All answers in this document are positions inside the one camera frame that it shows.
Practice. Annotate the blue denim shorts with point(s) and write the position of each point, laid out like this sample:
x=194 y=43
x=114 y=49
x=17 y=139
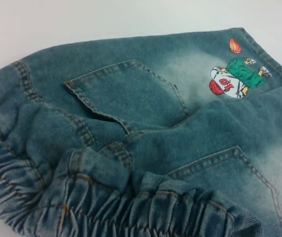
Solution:
x=141 y=128

